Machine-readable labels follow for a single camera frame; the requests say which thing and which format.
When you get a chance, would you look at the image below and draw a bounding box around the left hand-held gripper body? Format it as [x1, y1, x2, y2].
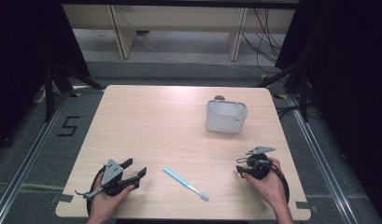
[75, 158, 140, 200]

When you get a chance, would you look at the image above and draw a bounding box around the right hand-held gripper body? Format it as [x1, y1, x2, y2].
[244, 146, 276, 181]

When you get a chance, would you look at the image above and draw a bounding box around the white plastic toothbrush holder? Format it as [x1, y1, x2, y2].
[205, 99, 248, 135]

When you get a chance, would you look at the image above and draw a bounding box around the light blue toothbrush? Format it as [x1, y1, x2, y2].
[163, 166, 210, 202]

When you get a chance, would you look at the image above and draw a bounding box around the person's right hand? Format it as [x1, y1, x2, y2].
[241, 157, 288, 208]

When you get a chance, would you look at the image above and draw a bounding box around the person's left hand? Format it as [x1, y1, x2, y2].
[89, 173, 135, 218]

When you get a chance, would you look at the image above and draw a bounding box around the grey tape piece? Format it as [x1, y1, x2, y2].
[295, 201, 319, 215]
[50, 192, 75, 203]

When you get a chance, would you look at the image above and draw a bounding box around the black metal stand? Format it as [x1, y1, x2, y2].
[254, 60, 310, 123]
[43, 62, 106, 123]

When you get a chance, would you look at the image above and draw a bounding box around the black curtain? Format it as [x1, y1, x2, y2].
[0, 0, 92, 155]
[275, 0, 382, 216]

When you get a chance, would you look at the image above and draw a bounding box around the light wooden shelf unit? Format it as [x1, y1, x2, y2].
[62, 3, 297, 62]

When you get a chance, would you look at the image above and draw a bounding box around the left hand-held gripper black cable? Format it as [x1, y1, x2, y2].
[86, 165, 107, 217]

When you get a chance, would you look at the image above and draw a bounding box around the hand-held gripper black cable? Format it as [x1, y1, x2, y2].
[266, 162, 290, 204]
[86, 165, 107, 217]

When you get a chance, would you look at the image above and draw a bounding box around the right hand-held gripper black cable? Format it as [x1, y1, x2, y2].
[266, 162, 290, 204]

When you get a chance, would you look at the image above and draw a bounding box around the metal floor rail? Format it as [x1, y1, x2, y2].
[0, 91, 72, 224]
[287, 93, 361, 224]

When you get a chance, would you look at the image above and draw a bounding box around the black floor cable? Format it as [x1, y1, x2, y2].
[275, 105, 318, 121]

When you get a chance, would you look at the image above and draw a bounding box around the white cord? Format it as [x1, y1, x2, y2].
[32, 86, 49, 105]

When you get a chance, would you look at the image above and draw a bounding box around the bundle of black floor cables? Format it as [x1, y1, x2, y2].
[241, 7, 287, 75]

